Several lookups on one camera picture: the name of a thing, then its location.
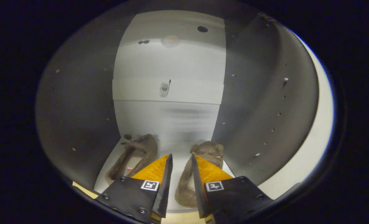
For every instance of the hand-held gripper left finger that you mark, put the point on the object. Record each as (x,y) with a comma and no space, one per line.
(167,174)

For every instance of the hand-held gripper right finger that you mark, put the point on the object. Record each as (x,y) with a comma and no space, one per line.
(197,177)

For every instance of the brown fuzzy slipper shoe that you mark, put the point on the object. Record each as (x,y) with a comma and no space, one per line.
(184,186)
(147,146)

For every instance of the grey white shoe cabinet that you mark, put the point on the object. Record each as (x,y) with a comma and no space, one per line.
(78,109)

